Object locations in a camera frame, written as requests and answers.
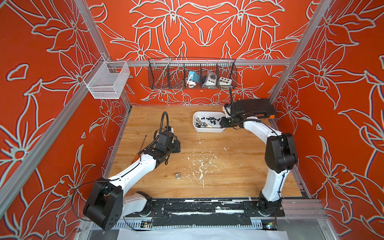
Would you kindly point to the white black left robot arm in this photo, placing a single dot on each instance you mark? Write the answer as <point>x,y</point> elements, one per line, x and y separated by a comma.
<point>108,201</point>

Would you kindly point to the black wire wall basket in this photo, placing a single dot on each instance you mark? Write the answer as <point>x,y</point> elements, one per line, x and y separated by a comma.
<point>176,73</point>

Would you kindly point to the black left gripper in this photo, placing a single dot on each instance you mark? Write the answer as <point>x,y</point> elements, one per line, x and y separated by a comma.
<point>176,144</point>

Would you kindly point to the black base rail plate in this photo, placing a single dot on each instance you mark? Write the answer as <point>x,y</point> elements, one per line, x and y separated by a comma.
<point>204,206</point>

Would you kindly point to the white plastic storage box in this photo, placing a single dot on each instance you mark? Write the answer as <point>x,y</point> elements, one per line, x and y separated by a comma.
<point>211,118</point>

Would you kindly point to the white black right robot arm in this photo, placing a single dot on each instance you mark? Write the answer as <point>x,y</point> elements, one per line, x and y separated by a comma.
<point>280,154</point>

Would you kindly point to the white dotted cube in basket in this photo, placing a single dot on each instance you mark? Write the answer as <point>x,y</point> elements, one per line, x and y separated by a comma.
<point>225,82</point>

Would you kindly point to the clear plastic wall bin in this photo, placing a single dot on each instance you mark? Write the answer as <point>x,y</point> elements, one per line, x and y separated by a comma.
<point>105,85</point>

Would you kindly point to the black orange tool case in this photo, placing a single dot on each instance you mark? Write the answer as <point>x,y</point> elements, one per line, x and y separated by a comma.
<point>261,108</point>

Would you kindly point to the orange handled screwdriver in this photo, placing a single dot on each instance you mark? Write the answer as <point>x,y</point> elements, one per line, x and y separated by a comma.
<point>138,155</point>

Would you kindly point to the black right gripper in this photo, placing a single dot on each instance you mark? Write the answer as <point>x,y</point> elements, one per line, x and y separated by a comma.
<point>223,124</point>

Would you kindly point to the teal box in basket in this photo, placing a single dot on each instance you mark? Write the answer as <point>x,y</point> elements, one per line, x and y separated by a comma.
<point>193,79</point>

